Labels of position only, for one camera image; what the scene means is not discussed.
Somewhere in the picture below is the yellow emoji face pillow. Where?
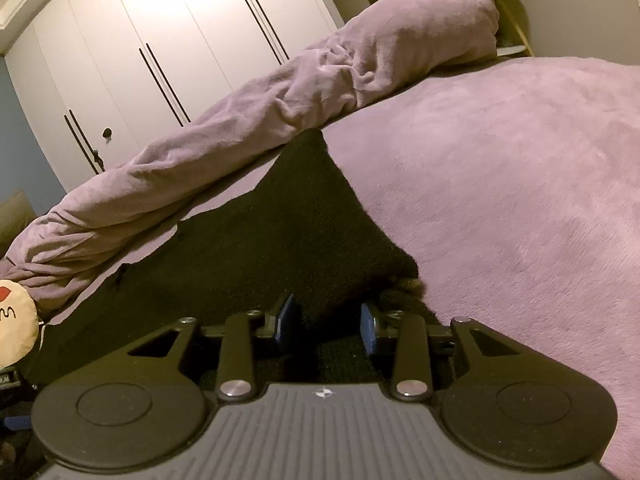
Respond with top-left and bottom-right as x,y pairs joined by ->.
0,280 -> 40,368

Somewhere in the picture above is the rolled purple fleece blanket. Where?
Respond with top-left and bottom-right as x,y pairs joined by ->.
0,0 -> 501,319

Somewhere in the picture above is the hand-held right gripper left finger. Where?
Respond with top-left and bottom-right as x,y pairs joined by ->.
127,294 -> 301,403

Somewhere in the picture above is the black knit garment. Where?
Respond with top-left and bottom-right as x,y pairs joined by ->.
30,129 -> 442,387

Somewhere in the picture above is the yellow-green shelf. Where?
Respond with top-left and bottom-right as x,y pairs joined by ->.
492,0 -> 536,58

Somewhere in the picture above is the white wardrobe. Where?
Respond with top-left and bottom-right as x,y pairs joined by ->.
0,0 -> 347,192

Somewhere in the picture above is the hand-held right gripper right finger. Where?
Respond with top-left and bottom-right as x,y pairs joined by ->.
360,302 -> 523,402

